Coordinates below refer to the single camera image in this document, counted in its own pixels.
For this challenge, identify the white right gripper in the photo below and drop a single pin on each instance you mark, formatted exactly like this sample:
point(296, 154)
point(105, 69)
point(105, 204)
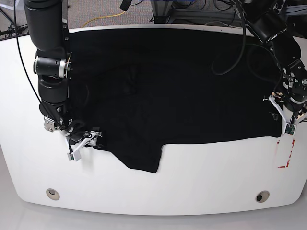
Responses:
point(83, 138)

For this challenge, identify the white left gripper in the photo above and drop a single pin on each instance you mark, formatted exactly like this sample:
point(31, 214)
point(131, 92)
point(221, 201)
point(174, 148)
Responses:
point(287, 116)

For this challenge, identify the black T-shirt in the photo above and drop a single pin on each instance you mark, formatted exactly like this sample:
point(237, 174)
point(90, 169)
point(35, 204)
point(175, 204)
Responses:
point(147, 87)

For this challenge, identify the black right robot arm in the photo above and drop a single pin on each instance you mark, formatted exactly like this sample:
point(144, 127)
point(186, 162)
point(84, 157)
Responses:
point(49, 32)

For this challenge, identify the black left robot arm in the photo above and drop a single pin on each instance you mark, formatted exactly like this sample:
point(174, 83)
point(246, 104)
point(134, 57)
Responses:
point(265, 24)

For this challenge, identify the red tape rectangle marking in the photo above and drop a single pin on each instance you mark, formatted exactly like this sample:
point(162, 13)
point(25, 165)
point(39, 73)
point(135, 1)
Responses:
point(284, 150)

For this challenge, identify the black tripod stand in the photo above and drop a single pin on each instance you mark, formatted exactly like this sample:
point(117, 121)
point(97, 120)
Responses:
point(8, 23)

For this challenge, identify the white storage box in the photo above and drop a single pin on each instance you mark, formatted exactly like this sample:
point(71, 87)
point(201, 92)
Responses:
point(10, 4)

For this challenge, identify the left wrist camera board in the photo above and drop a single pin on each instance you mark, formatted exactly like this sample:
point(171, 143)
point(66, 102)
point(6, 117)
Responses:
point(289, 129)

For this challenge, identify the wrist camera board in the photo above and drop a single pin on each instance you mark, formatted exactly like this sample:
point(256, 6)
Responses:
point(74, 156)
point(289, 129)

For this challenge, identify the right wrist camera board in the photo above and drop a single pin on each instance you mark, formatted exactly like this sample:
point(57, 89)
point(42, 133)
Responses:
point(74, 156)

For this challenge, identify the left table cable grommet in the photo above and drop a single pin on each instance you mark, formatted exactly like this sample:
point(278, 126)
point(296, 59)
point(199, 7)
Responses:
point(52, 194)

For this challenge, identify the table cable grommet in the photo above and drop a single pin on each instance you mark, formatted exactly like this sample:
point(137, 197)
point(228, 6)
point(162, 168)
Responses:
point(52, 194)
point(262, 196)

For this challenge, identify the right table cable grommet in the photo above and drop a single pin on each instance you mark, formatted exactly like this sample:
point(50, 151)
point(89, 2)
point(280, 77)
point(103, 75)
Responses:
point(262, 196)

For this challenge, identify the aluminium frame post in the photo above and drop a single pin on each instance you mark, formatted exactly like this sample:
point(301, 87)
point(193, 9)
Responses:
point(161, 10)

